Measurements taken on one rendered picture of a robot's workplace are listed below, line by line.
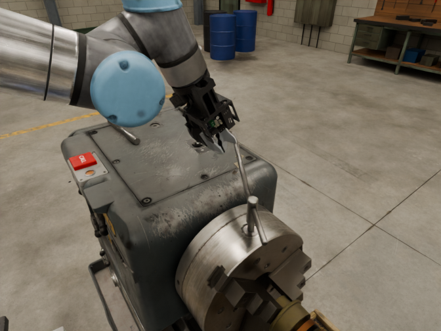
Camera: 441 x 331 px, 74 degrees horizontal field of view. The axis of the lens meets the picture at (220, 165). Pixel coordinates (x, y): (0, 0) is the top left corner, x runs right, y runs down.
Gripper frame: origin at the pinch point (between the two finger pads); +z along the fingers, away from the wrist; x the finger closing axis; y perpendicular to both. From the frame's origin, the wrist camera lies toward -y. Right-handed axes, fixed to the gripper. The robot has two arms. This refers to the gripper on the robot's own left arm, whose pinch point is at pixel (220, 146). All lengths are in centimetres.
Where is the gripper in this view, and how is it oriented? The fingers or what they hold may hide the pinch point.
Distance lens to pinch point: 66.6
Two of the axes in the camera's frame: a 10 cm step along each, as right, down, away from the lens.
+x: 7.4, -6.4, 2.1
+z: 3.4, 6.2, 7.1
